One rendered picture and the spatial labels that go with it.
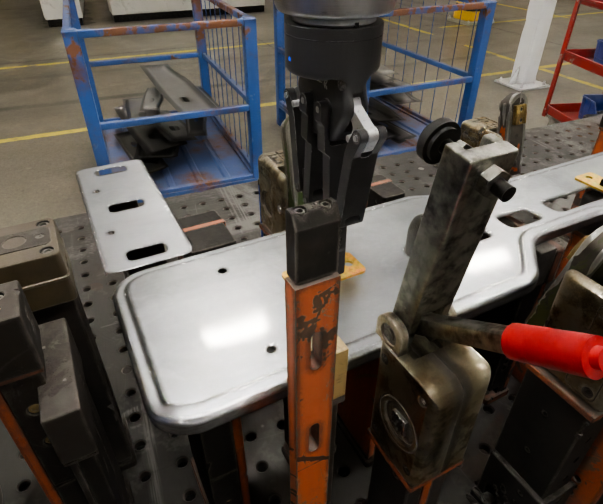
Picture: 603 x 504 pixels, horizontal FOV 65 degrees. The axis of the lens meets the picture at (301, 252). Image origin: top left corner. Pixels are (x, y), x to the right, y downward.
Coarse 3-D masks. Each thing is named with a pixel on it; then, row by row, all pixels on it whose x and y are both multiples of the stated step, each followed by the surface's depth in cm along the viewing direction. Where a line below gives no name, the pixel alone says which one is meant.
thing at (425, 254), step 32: (448, 128) 28; (448, 160) 26; (480, 160) 25; (512, 160) 26; (448, 192) 27; (480, 192) 26; (512, 192) 26; (448, 224) 28; (480, 224) 29; (416, 256) 31; (448, 256) 30; (416, 288) 32; (448, 288) 33; (416, 320) 34
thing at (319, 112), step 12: (324, 108) 37; (324, 120) 38; (324, 132) 38; (324, 144) 39; (336, 144) 39; (324, 156) 40; (336, 156) 40; (324, 168) 41; (336, 168) 40; (324, 180) 42; (336, 180) 41; (324, 192) 42; (336, 192) 42
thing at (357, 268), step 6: (348, 258) 51; (354, 258) 51; (354, 264) 51; (360, 264) 51; (348, 270) 50; (354, 270) 50; (360, 270) 50; (282, 276) 49; (288, 276) 49; (342, 276) 49; (348, 276) 49
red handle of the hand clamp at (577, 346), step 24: (432, 336) 34; (456, 336) 32; (480, 336) 29; (504, 336) 27; (528, 336) 26; (552, 336) 25; (576, 336) 24; (600, 336) 23; (528, 360) 26; (552, 360) 24; (576, 360) 23; (600, 360) 23
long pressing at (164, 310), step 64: (576, 192) 68; (192, 256) 55; (256, 256) 54; (384, 256) 54; (512, 256) 54; (128, 320) 46; (192, 320) 46; (256, 320) 46; (192, 384) 40; (256, 384) 39
